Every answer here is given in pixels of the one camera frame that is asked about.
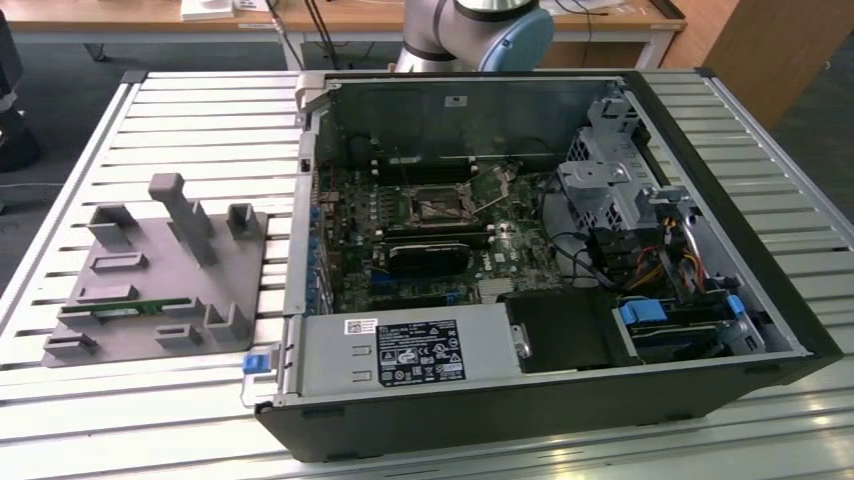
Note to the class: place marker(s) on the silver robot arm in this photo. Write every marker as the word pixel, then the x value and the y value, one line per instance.
pixel 461 30

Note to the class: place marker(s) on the CPU socket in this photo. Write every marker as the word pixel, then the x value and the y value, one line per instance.
pixel 440 206

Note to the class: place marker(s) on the thin metal locking lever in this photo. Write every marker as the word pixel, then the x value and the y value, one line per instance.
pixel 495 200

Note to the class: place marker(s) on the green motherboard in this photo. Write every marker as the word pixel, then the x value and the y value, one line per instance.
pixel 521 250

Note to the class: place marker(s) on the silver chipset heat sink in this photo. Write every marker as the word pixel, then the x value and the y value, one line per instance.
pixel 497 289

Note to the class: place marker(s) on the grey power supply with label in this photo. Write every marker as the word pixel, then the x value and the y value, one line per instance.
pixel 334 350

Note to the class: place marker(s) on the black plastic shroud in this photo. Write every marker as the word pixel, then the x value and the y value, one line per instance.
pixel 567 325

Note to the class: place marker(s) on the silver metal drive cage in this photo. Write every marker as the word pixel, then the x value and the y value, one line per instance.
pixel 601 185

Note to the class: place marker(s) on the blue case latch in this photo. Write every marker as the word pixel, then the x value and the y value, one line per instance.
pixel 259 364

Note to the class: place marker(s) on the hard disk in blue carrier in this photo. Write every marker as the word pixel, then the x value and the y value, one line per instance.
pixel 643 312

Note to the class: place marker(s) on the black open PC case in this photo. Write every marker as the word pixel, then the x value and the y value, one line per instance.
pixel 534 415

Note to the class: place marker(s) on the grey parts rack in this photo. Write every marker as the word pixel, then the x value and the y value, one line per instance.
pixel 174 280

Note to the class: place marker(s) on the green RAM stick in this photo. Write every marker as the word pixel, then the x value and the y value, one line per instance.
pixel 147 306

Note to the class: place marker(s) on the blue plastic clip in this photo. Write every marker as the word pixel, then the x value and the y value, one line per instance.
pixel 735 306

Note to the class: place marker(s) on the white papers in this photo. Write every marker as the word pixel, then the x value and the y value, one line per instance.
pixel 587 4

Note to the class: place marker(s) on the white box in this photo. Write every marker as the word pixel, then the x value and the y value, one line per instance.
pixel 208 9

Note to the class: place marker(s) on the brown wooden cabinet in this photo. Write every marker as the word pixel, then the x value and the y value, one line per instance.
pixel 781 50

